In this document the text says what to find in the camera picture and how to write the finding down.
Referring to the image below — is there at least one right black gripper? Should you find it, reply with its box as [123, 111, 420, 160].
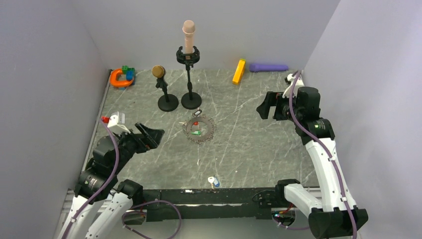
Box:
[257, 91, 303, 123]

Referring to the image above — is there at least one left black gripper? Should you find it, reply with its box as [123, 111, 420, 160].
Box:
[111, 121, 164, 174]

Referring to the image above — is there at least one metal disc with keyrings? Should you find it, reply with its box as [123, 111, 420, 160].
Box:
[182, 115, 216, 144]

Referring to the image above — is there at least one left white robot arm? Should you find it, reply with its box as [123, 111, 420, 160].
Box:
[58, 122, 165, 239]

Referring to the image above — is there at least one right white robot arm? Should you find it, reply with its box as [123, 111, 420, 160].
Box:
[256, 87, 368, 239]

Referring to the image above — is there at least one purple microphone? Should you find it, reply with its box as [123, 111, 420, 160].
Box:
[249, 63, 289, 72]

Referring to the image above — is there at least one yellow block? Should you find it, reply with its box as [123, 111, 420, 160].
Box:
[232, 59, 246, 85]

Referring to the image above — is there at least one short black mic stand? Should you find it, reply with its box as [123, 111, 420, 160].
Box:
[156, 77, 179, 112]

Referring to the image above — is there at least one tall black mic stand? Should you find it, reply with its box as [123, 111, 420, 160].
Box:
[176, 46, 202, 110]

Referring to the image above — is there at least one blue toy brick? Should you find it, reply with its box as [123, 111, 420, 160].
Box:
[126, 71, 134, 81]

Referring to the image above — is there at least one gold microphone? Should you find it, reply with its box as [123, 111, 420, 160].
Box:
[151, 65, 166, 78]

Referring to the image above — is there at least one green toy brick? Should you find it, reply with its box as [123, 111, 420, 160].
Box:
[121, 65, 135, 75]

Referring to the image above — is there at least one key with blue tag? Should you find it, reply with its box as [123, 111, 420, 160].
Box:
[208, 176, 220, 189]

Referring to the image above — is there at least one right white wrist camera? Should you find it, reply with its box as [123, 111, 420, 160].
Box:
[282, 72, 304, 98]

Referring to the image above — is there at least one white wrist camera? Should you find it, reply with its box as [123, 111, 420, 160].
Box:
[282, 72, 304, 98]
[100, 112, 130, 135]

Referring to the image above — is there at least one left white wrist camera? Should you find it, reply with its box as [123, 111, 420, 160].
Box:
[100, 112, 130, 135]

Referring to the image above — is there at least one orange ring toy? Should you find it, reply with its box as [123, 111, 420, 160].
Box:
[108, 68, 135, 88]

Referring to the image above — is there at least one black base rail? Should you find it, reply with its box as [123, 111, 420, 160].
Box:
[125, 187, 293, 225]

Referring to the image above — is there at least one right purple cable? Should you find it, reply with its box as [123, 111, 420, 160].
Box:
[289, 70, 358, 239]

